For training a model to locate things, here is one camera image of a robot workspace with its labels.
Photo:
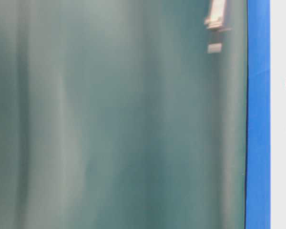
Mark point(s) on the green backdrop curtain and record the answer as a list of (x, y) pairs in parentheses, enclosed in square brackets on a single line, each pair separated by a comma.
[(123, 114)]

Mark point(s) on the blue table mat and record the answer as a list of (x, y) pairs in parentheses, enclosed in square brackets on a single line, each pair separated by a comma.
[(257, 214)]

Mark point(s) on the white foam board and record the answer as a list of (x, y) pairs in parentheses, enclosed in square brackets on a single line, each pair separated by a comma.
[(278, 112)]

